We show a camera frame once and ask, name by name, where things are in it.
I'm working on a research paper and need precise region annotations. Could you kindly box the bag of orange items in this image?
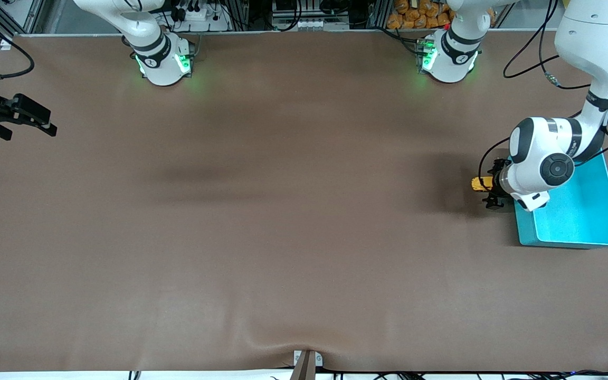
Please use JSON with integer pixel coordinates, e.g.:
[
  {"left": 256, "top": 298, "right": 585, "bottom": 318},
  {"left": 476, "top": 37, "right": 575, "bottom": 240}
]
[{"left": 386, "top": 0, "right": 496, "bottom": 30}]

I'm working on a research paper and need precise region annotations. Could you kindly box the teal plastic storage bin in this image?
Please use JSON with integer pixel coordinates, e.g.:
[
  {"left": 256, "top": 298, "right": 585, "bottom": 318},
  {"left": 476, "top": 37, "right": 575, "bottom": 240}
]
[{"left": 507, "top": 150, "right": 608, "bottom": 249}]

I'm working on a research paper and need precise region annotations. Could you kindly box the white power strip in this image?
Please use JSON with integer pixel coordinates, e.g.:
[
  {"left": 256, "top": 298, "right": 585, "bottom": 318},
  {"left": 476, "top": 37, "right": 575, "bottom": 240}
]
[{"left": 169, "top": 4, "right": 232, "bottom": 32}]

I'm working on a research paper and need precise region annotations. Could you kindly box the green lit controller board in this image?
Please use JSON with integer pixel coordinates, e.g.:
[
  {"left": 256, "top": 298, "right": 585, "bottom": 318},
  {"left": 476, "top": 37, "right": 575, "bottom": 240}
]
[{"left": 415, "top": 37, "right": 438, "bottom": 74}]

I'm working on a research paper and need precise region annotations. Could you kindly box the white connector block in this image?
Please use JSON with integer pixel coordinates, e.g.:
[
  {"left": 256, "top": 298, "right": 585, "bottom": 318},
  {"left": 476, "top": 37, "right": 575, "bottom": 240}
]
[{"left": 299, "top": 18, "right": 337, "bottom": 31}]

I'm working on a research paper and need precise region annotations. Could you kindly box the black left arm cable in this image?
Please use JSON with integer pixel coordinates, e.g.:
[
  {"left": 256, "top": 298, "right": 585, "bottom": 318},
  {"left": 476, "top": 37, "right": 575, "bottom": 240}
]
[{"left": 477, "top": 0, "right": 608, "bottom": 183}]

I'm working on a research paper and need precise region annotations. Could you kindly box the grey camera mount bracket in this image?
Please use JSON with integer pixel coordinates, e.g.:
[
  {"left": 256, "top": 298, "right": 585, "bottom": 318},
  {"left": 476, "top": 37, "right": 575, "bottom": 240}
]
[{"left": 290, "top": 349, "right": 324, "bottom": 380}]

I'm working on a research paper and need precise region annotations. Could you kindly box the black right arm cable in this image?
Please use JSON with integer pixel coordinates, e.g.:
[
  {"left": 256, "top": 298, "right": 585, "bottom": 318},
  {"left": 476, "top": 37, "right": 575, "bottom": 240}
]
[{"left": 0, "top": 36, "right": 36, "bottom": 86}]

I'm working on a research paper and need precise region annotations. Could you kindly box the brown table mat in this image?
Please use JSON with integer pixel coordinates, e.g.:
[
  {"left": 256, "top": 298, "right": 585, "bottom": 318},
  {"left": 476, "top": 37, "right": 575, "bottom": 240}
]
[{"left": 0, "top": 29, "right": 608, "bottom": 373}]

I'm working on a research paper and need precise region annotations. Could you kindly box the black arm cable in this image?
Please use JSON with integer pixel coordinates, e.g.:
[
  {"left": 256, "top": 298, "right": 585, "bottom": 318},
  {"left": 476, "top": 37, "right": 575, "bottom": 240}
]
[
  {"left": 0, "top": 36, "right": 36, "bottom": 86},
  {"left": 477, "top": 0, "right": 608, "bottom": 183}
]

